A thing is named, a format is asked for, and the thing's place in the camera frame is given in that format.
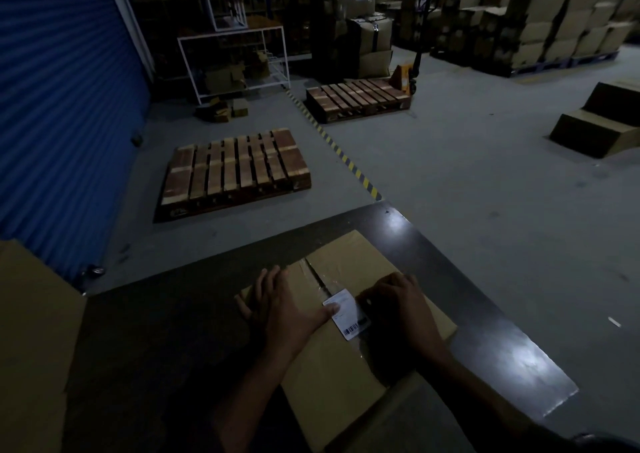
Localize person's right hand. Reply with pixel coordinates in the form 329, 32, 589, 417
356, 273, 449, 366

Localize person's left hand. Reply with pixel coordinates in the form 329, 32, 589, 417
235, 266, 346, 356

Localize white barcode label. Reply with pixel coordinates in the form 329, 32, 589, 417
322, 290, 372, 342

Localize brown taped cardboard box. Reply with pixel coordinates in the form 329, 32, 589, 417
240, 230, 459, 453

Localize person's right forearm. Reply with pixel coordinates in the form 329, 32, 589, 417
412, 345, 581, 453

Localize person's left forearm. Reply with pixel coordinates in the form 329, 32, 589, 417
209, 335, 313, 453

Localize yellow black floor tape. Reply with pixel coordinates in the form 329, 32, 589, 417
285, 89, 383, 202

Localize large wooden pallet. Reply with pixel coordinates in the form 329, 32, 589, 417
154, 128, 312, 223

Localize small wooden pallet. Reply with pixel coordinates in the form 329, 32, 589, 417
304, 78, 412, 125

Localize orange pallet jack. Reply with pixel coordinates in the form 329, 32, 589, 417
389, 0, 437, 99

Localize small cardboard boxes pile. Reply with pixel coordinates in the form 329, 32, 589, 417
196, 96, 250, 123

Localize low brown cardboard box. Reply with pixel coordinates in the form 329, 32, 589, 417
549, 108, 640, 159

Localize flat brown cardboard sheet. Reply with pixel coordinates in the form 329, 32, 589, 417
0, 239, 89, 453

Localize blue plastic pallet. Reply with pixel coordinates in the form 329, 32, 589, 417
509, 49, 622, 77

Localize dark brown cardboard box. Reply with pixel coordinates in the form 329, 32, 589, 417
582, 80, 640, 127

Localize stacks of brown cardboard boxes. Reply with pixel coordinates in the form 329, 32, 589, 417
375, 0, 640, 74

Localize blue roller shutter door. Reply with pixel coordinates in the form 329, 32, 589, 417
0, 0, 152, 284

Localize strapped cardboard box stack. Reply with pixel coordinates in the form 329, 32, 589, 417
347, 13, 394, 79

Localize white metal frame rack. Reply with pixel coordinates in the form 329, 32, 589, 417
177, 25, 291, 105

